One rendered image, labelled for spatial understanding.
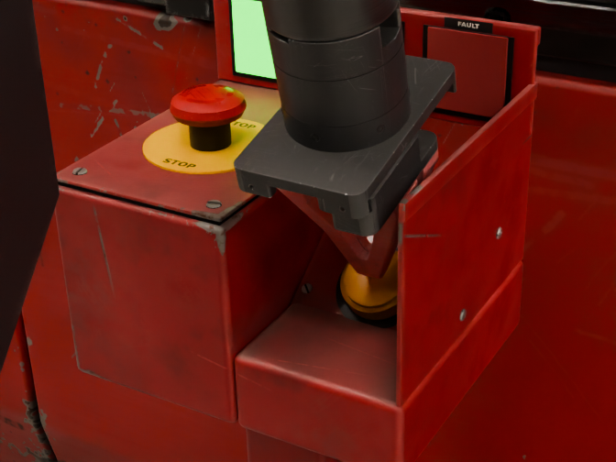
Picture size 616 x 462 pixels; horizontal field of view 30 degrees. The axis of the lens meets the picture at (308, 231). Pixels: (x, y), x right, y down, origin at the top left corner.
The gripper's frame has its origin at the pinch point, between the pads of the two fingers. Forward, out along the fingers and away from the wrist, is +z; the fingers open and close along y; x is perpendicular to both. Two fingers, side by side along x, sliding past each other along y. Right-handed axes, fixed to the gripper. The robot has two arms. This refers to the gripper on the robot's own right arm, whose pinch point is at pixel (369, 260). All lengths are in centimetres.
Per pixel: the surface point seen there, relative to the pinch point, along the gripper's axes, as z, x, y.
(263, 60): -3.3, 11.6, 10.2
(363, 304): 1.9, 0.0, -1.3
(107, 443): 47, 40, 11
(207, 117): -6.3, 8.8, 0.8
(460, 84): -3.9, -0.8, 10.4
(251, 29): -5.0, 12.4, 10.7
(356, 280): 1.6, 0.9, -0.2
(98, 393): 41, 40, 12
